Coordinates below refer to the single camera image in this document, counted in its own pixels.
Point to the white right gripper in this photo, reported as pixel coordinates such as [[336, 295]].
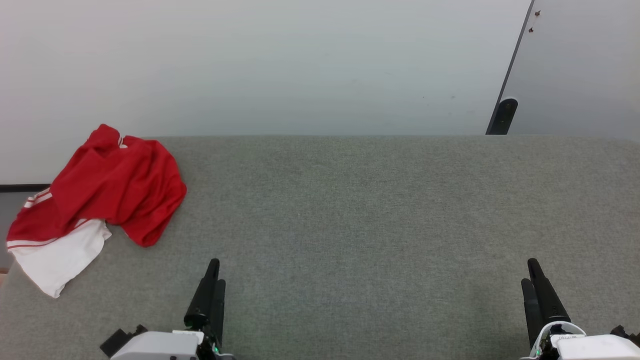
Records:
[[595, 349]]

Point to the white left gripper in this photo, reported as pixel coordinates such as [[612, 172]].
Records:
[[160, 347]]

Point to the red and white shirt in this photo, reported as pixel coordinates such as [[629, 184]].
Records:
[[125, 185]]

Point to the grey fabric sofa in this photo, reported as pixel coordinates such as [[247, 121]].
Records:
[[350, 225]]

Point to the black rounded door stopper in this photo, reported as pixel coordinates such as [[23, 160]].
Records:
[[505, 117]]

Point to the black baseboard strip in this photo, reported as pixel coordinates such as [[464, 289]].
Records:
[[25, 188]]

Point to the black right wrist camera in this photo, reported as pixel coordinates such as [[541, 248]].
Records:
[[625, 334]]

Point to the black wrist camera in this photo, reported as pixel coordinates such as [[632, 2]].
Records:
[[117, 341], [625, 334]]

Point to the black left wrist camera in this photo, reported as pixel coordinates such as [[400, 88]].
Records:
[[117, 341]]

